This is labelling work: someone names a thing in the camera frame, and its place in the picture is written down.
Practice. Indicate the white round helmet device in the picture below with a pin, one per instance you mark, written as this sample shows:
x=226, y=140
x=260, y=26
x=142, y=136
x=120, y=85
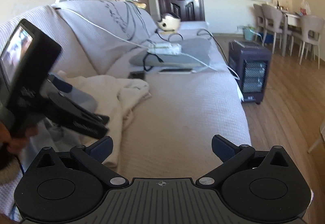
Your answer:
x=168, y=22

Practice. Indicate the grey cushion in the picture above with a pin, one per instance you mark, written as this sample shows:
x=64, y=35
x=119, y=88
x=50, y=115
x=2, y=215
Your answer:
x=188, y=47

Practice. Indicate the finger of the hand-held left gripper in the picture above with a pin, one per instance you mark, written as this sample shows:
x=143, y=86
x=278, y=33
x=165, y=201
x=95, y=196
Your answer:
x=91, y=127
x=102, y=118

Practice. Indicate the white power strip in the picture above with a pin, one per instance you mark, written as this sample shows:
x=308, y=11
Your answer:
x=165, y=48

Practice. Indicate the white plastic bag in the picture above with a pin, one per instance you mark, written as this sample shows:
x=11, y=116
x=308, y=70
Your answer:
x=304, y=7

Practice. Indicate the green bucket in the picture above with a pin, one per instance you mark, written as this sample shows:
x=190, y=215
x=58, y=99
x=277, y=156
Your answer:
x=248, y=35

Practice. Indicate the light blue sweater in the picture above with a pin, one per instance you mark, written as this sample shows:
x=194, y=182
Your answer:
x=81, y=97

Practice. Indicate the white knit sweater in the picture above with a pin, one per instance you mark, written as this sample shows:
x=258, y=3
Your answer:
x=106, y=92

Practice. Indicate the white covered sofa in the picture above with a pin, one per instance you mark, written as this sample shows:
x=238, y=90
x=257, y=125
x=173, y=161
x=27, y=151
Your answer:
x=182, y=112

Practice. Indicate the person's left hand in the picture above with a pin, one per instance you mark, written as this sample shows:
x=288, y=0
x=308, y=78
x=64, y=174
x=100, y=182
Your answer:
x=17, y=141

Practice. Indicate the grey dining chair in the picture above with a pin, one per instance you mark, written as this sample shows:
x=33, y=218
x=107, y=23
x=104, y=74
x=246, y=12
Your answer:
x=259, y=14
x=308, y=28
x=273, y=17

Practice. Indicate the white printed sofa cushion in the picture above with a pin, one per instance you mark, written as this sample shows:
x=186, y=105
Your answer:
x=101, y=41

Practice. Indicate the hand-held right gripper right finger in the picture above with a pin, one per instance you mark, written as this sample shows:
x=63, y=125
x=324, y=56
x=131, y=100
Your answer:
x=223, y=149

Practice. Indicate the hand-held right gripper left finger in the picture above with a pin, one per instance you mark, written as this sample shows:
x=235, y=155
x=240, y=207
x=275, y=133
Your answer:
x=102, y=148

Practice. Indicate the dark space heater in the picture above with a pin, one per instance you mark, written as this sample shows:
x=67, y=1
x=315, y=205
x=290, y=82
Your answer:
x=243, y=51

